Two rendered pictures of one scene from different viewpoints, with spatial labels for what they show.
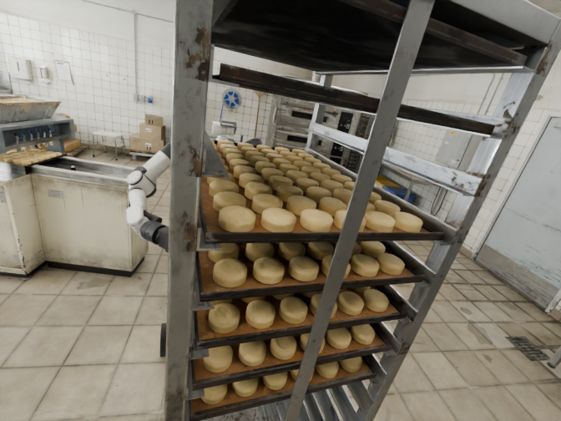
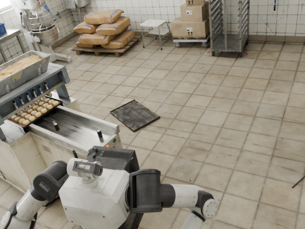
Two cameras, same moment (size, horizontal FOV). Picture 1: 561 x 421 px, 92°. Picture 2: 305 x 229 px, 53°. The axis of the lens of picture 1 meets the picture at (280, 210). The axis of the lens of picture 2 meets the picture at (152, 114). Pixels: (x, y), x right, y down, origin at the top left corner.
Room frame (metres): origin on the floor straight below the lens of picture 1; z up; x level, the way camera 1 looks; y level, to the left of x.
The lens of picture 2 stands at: (1.14, -0.43, 2.20)
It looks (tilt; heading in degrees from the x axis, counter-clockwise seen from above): 34 degrees down; 48
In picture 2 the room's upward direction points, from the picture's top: 11 degrees counter-clockwise
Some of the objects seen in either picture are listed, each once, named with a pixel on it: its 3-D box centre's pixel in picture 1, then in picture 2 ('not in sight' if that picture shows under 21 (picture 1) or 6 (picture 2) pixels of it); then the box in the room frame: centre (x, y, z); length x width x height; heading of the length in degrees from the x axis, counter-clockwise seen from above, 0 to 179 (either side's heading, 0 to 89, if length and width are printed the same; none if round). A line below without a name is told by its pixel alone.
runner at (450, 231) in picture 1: (347, 177); not in sight; (0.72, -0.16, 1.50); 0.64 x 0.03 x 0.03; 23
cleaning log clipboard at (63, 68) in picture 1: (63, 72); not in sight; (5.22, 4.37, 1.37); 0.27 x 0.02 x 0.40; 105
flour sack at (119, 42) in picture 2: (61, 144); (119, 38); (4.68, 4.12, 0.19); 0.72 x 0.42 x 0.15; 19
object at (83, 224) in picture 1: (97, 219); (85, 166); (1.98, 1.51, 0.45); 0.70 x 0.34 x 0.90; 96
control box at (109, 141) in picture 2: not in sight; (106, 150); (2.02, 1.14, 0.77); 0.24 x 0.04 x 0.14; 6
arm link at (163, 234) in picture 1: (164, 235); not in sight; (0.98, 0.46, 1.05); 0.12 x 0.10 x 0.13; 68
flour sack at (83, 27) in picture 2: not in sight; (92, 24); (4.54, 4.66, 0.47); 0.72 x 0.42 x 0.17; 15
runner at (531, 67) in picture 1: (379, 65); not in sight; (0.72, -0.16, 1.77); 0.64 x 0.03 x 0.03; 23
